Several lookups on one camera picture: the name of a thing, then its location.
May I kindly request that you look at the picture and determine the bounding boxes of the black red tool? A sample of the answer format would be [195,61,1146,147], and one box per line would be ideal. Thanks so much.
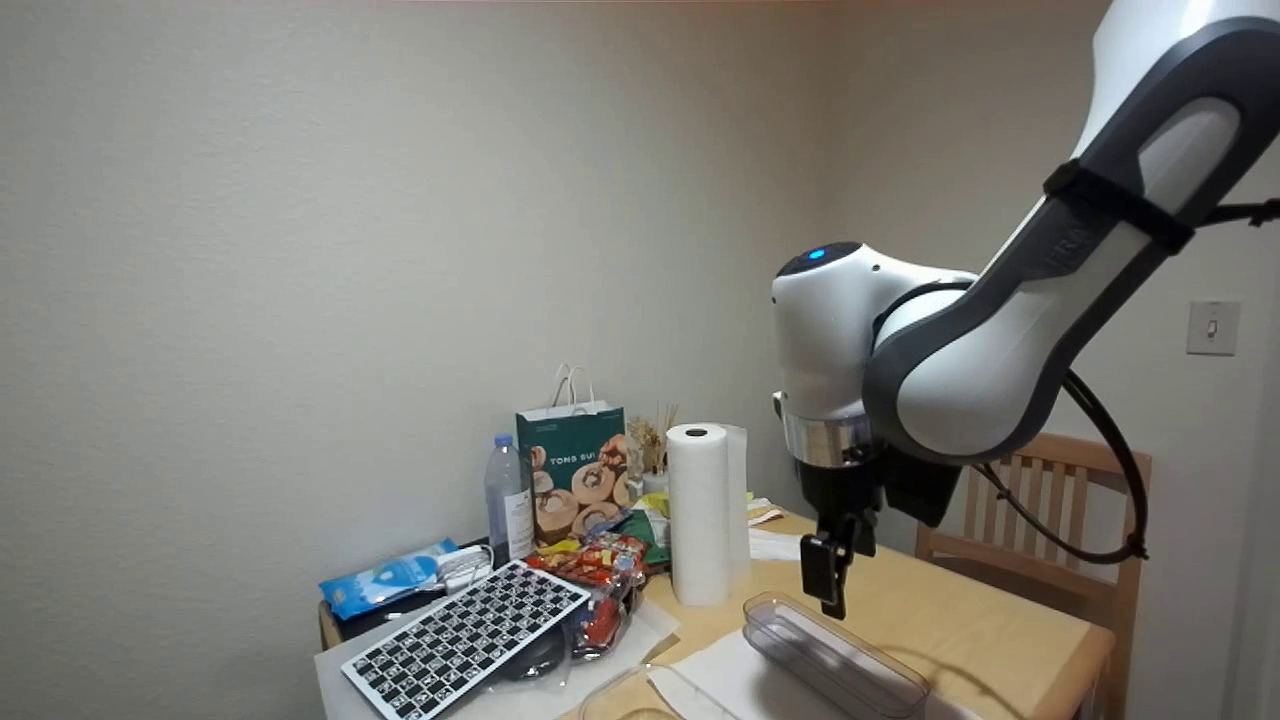
[497,605,630,688]

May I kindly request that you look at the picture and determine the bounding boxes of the wooden chair with grey cushion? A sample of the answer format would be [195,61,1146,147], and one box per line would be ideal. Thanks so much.
[911,433,1161,720]

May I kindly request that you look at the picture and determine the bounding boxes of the green paper gift bag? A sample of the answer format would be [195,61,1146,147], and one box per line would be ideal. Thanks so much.
[513,367,645,545]

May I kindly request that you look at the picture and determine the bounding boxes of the clear plastic water bottle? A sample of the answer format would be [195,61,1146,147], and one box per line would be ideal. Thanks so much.
[478,433,526,565]

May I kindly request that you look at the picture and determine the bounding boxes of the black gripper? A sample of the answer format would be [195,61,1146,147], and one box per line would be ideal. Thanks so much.
[796,455,887,626]

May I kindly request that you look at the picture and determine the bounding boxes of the blue tissue pack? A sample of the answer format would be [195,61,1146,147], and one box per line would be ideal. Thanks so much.
[316,538,471,631]

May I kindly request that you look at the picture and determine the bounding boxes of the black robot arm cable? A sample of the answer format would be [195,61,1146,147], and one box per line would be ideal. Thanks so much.
[977,197,1280,568]

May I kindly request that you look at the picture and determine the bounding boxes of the red snack packet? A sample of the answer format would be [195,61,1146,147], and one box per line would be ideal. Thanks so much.
[522,533,654,657]

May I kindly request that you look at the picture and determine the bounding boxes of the black wrist camera block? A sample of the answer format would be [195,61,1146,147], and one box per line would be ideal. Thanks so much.
[876,445,968,533]

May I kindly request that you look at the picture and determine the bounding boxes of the grey keyboard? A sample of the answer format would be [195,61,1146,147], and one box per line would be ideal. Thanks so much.
[341,557,596,720]

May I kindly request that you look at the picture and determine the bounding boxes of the white wall light switch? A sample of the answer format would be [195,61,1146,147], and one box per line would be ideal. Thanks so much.
[1185,298,1245,359]

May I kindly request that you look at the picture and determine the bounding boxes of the white paper towel roll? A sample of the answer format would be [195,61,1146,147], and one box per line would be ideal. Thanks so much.
[662,420,750,611]

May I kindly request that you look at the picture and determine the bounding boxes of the yellow green snack packets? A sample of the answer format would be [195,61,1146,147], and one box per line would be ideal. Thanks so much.
[618,487,681,577]

